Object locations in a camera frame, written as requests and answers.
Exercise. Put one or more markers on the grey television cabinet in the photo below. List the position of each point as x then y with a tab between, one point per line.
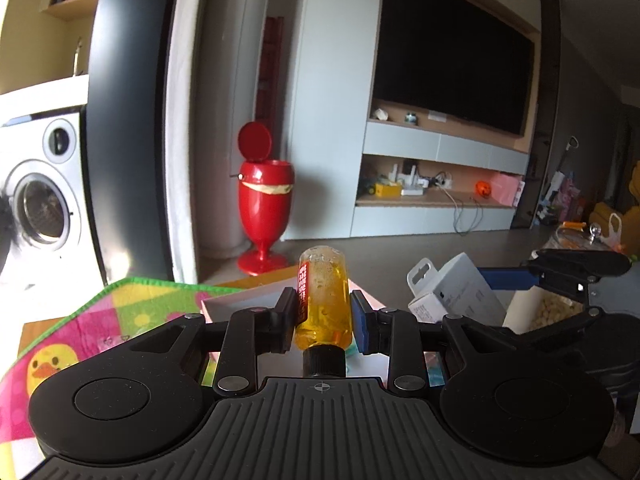
400	145

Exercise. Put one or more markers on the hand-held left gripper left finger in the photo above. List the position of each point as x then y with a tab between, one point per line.
285	317

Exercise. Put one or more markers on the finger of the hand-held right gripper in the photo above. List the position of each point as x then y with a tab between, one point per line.
510	279
570	327

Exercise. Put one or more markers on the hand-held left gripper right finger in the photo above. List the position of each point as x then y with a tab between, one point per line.
361	322

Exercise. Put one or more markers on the yellow plush toy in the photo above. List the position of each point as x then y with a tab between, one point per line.
607	215

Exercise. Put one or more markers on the black television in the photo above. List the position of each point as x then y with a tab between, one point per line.
450	50

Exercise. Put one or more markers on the yellow box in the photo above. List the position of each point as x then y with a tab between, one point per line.
388	190

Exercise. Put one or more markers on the black door frame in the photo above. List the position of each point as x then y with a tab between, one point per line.
130	135

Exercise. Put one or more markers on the pink gift bag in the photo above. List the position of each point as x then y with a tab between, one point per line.
506	189

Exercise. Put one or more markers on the red trash bin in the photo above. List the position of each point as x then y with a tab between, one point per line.
262	195

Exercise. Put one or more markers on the yellow liquid bottle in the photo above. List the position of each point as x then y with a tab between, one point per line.
325	305

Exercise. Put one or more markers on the white standing air conditioner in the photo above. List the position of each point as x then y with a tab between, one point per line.
225	110

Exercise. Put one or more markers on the colourful cartoon printed mat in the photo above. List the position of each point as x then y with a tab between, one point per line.
100	320

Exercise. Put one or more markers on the pink cardboard box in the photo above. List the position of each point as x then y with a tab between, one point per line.
240	302

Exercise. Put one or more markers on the silver washing machine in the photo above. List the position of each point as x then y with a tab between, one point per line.
45	185

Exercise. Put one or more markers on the orange pumpkin toy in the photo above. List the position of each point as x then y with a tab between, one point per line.
483	189

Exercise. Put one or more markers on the glass snack jar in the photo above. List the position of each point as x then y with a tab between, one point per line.
555	307

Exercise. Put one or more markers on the white product box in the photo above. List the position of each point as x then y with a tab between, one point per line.
460	292

